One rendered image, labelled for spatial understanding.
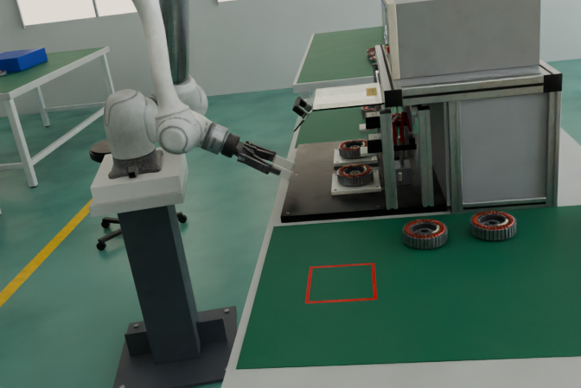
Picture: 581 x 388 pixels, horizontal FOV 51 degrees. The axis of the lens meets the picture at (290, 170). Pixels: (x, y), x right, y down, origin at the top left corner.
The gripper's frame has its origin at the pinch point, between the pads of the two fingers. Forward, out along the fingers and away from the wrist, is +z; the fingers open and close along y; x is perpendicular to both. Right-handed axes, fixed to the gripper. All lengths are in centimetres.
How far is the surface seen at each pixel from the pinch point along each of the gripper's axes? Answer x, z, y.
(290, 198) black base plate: -5.3, 5.3, 7.3
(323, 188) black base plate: -0.4, 13.9, 1.8
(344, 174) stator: 7.4, 17.5, 3.8
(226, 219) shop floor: -104, -11, -145
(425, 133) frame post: 33.3, 29.6, 19.5
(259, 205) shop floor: -95, 4, -162
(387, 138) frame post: 27.8, 21.1, 19.5
